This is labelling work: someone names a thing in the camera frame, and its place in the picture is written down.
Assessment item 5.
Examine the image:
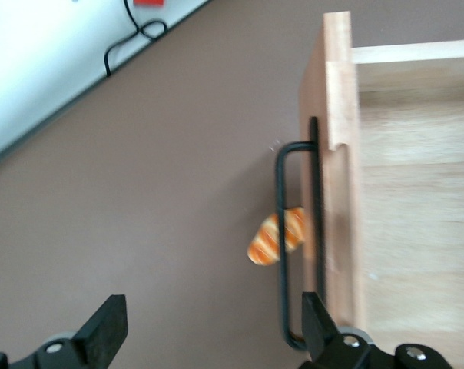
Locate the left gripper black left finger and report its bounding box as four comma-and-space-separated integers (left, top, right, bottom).
24, 294, 128, 369

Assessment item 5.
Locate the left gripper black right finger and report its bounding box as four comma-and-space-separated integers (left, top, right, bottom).
300, 291, 376, 369

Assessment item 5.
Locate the black metal drawer handle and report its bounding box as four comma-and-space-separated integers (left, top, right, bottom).
273, 117, 328, 351

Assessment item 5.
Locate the wooden drawer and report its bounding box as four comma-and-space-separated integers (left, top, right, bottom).
299, 10, 464, 369

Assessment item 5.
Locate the toy bread roll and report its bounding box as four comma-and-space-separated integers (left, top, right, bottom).
247, 206, 307, 267

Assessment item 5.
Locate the black cable with small loop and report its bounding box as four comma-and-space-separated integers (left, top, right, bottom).
103, 0, 168, 78

